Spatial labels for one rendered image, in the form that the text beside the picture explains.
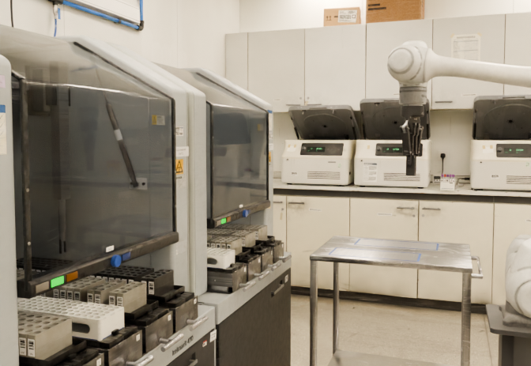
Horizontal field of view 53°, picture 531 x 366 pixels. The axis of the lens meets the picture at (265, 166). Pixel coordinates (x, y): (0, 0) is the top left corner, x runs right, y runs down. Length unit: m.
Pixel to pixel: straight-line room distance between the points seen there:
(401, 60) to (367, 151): 2.53
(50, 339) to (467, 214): 3.29
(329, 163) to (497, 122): 1.32
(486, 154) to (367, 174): 0.85
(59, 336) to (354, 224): 3.14
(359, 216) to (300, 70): 1.33
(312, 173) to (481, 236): 1.32
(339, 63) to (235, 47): 0.94
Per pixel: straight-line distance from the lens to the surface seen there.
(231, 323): 1.94
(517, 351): 1.89
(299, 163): 4.22
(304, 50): 4.56
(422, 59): 1.67
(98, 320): 1.33
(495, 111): 4.32
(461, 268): 2.05
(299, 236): 4.28
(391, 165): 4.08
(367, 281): 4.23
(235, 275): 1.93
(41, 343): 1.25
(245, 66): 4.71
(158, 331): 1.48
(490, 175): 4.07
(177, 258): 1.71
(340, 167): 4.13
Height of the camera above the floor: 1.29
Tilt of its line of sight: 3 degrees down
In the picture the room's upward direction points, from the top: straight up
